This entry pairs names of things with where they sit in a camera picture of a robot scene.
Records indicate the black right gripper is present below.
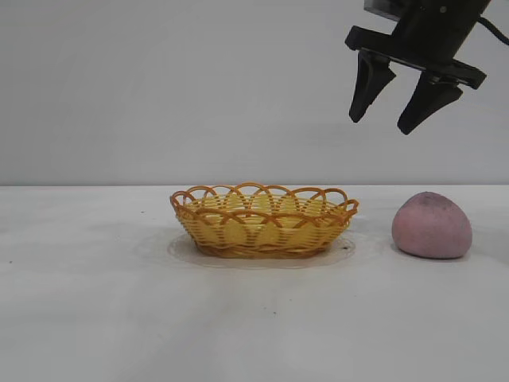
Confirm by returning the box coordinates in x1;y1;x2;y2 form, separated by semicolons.
344;0;492;136

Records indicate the yellow woven plastic basket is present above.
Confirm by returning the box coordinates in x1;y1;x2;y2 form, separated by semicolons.
169;181;360;260

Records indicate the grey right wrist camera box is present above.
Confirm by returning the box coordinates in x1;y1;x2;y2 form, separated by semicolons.
363;0;405;21

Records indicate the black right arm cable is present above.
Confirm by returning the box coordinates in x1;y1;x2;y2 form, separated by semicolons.
476;14;509;45

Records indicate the pink round stone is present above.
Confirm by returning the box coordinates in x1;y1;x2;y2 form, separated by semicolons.
390;190;474;261

